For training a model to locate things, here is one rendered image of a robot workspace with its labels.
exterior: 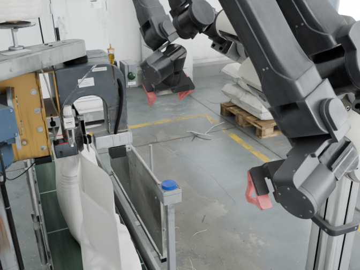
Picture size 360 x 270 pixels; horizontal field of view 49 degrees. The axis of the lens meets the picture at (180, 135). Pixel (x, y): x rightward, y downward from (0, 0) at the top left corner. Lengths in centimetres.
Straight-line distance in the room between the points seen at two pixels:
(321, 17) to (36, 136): 112
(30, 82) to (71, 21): 278
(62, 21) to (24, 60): 289
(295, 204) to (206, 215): 235
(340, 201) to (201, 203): 189
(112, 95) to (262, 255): 152
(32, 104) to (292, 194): 108
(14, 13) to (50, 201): 151
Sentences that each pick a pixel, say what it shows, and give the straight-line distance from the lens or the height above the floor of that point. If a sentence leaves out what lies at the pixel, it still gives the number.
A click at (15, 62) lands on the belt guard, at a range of 127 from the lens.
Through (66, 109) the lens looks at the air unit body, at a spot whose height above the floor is 121.
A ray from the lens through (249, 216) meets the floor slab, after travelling 289.
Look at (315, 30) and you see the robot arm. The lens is 60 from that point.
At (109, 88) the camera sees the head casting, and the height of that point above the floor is 125.
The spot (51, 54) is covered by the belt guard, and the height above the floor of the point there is 140.
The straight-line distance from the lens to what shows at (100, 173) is 135.
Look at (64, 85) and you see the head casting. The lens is 144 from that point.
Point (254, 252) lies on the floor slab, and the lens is 260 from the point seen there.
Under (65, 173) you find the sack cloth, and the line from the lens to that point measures 187.
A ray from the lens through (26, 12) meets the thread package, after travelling 119.
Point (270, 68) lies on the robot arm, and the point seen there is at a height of 154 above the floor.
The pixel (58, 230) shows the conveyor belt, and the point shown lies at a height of 38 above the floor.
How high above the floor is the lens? 167
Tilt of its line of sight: 24 degrees down
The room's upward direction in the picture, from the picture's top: 1 degrees counter-clockwise
